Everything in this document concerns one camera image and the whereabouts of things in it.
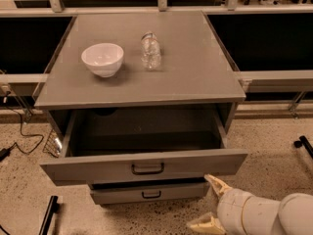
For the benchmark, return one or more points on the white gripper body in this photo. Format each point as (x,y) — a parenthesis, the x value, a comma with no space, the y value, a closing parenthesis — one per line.
(230,207)

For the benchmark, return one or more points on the black bottom drawer handle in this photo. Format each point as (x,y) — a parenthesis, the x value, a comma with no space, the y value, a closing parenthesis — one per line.
(151,195)

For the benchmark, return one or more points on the black chair base leg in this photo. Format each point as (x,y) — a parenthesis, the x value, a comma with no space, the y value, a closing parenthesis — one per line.
(302,141)

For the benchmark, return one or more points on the metal railing frame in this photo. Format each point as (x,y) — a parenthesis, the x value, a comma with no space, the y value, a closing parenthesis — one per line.
(156,0)

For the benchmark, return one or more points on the grey top drawer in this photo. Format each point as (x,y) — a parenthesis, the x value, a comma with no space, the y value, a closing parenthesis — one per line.
(132,145)

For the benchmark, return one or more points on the black drawer handle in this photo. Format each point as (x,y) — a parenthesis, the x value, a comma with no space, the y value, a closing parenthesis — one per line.
(151,195)
(148,169)

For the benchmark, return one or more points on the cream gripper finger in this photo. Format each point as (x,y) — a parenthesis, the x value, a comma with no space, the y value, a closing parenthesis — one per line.
(218,185)
(207,223)

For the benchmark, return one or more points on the black bar on floor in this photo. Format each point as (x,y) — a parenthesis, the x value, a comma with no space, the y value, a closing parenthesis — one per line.
(52,208)

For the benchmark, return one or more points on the white ceramic bowl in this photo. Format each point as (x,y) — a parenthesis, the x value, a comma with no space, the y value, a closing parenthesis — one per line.
(104,59)

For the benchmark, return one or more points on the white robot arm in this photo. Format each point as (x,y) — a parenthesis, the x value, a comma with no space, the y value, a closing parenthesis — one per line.
(295,214)

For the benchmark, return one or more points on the grey bottom drawer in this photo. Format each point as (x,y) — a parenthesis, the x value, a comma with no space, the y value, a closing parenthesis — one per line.
(132,192)

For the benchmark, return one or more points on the clear plastic water bottle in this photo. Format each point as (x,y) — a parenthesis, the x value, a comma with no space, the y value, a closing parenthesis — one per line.
(150,51)

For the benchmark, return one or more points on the grey drawer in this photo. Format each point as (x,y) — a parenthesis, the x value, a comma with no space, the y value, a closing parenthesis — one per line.
(132,192)
(132,145)

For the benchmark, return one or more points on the wire mesh basket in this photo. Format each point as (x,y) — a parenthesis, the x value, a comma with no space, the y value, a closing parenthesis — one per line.
(53,145)

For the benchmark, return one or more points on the black top drawer handle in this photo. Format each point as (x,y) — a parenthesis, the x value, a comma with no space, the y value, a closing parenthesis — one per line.
(148,169)

